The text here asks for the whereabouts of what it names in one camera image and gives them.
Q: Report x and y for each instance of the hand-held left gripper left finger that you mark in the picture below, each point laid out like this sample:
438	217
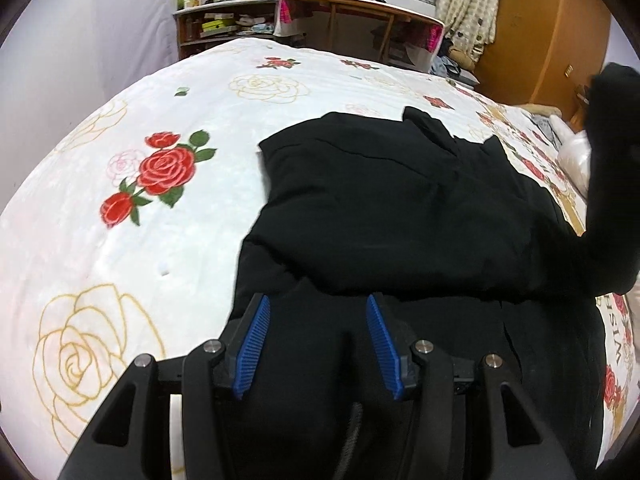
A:
254	345

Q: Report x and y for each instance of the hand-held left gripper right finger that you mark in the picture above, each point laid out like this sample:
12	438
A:
382	345

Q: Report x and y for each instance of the black garment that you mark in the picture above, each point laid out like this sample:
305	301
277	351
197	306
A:
400	200

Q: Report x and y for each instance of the pile of clothes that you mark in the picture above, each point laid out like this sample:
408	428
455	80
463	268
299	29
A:
450	62

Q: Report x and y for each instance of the white floral rose blanket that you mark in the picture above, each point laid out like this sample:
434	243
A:
150	240

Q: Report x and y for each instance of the white quilted duvet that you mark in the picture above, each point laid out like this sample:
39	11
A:
572	155

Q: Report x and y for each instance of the wooden storage shelf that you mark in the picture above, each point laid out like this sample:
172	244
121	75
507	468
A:
225	30

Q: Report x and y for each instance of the wooden desk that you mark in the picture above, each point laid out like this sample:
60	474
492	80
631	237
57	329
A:
360	7

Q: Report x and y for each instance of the heart patterned curtain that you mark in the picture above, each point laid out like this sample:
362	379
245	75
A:
467	0

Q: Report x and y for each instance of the wooden wardrobe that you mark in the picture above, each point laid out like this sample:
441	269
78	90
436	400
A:
540	25

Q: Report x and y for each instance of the wall switch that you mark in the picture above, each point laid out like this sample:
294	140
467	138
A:
569	70

